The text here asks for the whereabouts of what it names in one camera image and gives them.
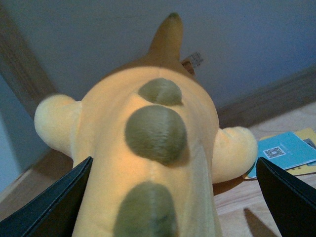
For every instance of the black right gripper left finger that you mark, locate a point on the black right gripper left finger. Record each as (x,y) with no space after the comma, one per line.
(52,213)

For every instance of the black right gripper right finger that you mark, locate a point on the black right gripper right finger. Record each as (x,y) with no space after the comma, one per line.
(291,202)

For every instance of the yellow dinosaur plush toy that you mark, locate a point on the yellow dinosaur plush toy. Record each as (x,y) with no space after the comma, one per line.
(157,148)

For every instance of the teal QR code card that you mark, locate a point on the teal QR code card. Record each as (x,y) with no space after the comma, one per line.
(284,150)

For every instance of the yellow booklet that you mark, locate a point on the yellow booklet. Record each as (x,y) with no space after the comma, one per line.
(307,138)

